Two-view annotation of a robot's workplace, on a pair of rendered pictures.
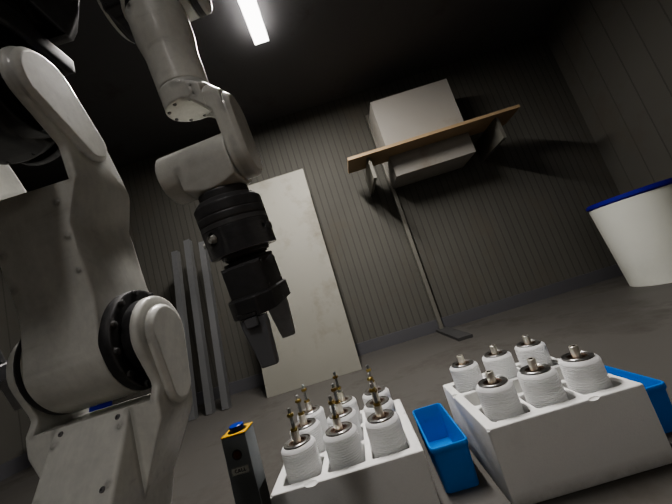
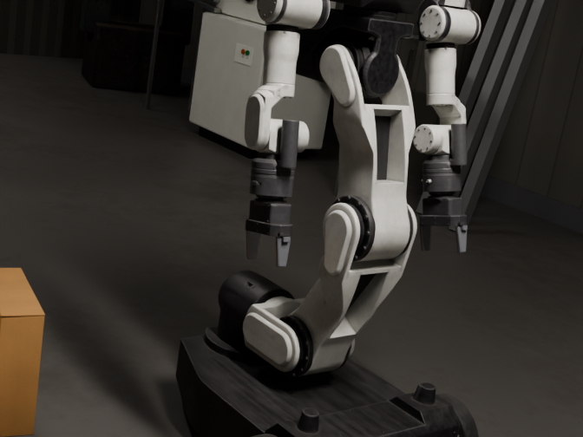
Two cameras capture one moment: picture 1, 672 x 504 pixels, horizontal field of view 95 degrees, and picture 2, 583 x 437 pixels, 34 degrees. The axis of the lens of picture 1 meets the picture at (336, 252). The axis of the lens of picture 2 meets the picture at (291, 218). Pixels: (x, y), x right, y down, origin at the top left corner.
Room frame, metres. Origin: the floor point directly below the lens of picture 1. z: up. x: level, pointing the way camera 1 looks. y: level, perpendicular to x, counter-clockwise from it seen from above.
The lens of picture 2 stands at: (1.84, -1.05, 1.14)
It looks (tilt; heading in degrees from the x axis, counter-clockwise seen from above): 15 degrees down; 139
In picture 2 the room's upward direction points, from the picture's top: 9 degrees clockwise
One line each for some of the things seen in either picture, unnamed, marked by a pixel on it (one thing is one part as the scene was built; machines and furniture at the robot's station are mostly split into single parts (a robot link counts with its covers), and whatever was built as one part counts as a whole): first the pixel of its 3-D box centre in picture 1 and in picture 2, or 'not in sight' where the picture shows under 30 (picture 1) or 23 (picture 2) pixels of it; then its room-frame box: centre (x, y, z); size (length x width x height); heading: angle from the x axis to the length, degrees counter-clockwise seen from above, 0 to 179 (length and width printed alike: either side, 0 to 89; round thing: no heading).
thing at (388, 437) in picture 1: (391, 451); not in sight; (0.89, 0.02, 0.16); 0.10 x 0.10 x 0.18
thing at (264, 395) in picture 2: not in sight; (300, 374); (0.31, 0.36, 0.19); 0.64 x 0.52 x 0.33; 179
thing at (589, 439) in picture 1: (533, 414); not in sight; (1.01, -0.42, 0.09); 0.39 x 0.39 x 0.18; 89
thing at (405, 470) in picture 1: (356, 468); not in sight; (1.01, 0.13, 0.09); 0.39 x 0.39 x 0.18; 0
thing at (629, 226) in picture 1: (649, 234); not in sight; (2.57, -2.48, 0.37); 0.61 x 0.60 x 0.73; 89
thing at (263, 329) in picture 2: not in sight; (298, 335); (0.28, 0.37, 0.28); 0.21 x 0.20 x 0.13; 179
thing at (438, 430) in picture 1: (442, 442); not in sight; (1.08, -0.14, 0.06); 0.30 x 0.11 x 0.12; 179
